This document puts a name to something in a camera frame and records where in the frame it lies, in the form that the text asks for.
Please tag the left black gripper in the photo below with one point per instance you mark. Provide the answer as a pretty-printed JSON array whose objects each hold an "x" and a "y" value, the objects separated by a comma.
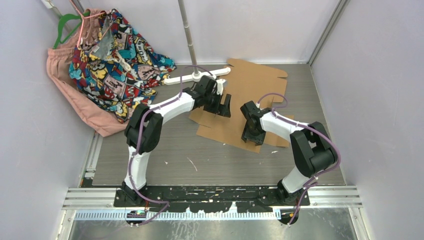
[{"x": 224, "y": 110}]

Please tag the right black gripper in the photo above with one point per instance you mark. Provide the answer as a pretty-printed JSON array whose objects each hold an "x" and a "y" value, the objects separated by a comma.
[{"x": 246, "y": 135}]

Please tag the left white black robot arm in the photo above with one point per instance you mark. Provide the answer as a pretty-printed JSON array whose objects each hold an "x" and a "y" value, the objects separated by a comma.
[{"x": 144, "y": 130}]

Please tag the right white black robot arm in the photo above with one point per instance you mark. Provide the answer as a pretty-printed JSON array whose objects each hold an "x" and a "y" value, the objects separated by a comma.
[{"x": 313, "y": 151}]

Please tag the white stand with pole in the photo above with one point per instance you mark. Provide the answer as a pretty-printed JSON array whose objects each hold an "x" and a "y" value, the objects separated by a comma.
[{"x": 196, "y": 74}]

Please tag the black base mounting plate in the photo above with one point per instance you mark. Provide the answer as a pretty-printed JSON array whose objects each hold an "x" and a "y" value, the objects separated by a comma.
[{"x": 209, "y": 203}]

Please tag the colourful comic print shorts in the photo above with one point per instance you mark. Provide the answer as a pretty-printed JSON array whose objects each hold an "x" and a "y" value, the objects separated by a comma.
[{"x": 119, "y": 69}]

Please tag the pink shorts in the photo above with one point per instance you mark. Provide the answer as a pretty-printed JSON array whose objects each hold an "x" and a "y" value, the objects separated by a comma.
[{"x": 57, "y": 68}]

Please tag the pink clothes hanger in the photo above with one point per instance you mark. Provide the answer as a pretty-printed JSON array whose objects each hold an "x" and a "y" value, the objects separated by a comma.
[{"x": 80, "y": 11}]

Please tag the green clothes hanger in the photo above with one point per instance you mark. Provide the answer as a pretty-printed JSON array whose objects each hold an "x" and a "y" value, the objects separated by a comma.
[{"x": 61, "y": 39}]

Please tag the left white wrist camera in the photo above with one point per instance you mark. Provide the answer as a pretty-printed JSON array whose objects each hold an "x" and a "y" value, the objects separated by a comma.
[{"x": 220, "y": 85}]

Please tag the aluminium frame rail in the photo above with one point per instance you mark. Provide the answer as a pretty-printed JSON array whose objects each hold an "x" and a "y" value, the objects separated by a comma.
[{"x": 335, "y": 211}]

